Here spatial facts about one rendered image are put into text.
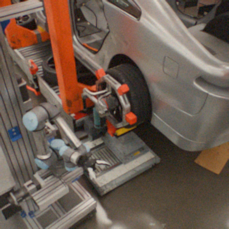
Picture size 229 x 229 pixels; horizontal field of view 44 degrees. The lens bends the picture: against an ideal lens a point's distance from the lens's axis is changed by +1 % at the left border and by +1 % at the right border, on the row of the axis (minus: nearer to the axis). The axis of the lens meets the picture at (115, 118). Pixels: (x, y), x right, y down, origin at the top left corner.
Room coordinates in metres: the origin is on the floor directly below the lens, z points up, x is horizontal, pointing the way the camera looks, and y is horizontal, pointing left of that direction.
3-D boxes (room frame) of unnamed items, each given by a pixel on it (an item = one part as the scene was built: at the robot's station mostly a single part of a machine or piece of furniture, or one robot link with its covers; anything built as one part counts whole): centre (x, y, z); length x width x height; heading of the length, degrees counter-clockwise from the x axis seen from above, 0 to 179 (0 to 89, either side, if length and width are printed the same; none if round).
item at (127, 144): (2.41, -0.11, 0.32); 0.40 x 0.30 x 0.28; 34
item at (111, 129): (2.34, 0.00, 0.48); 0.16 x 0.12 x 0.17; 124
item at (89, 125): (2.59, 0.17, 0.26); 0.42 x 0.18 x 0.35; 124
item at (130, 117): (2.05, -0.15, 0.85); 0.09 x 0.08 x 0.07; 34
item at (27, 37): (4.40, 1.30, 0.69); 0.52 x 0.17 x 0.35; 124
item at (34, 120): (1.44, 0.54, 1.19); 0.15 x 0.12 x 0.55; 144
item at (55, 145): (1.54, 0.46, 0.98); 0.13 x 0.12 x 0.14; 144
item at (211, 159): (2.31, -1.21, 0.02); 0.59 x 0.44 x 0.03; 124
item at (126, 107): (2.31, 0.03, 0.85); 0.54 x 0.07 x 0.54; 34
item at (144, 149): (2.41, -0.11, 0.13); 0.50 x 0.36 x 0.10; 34
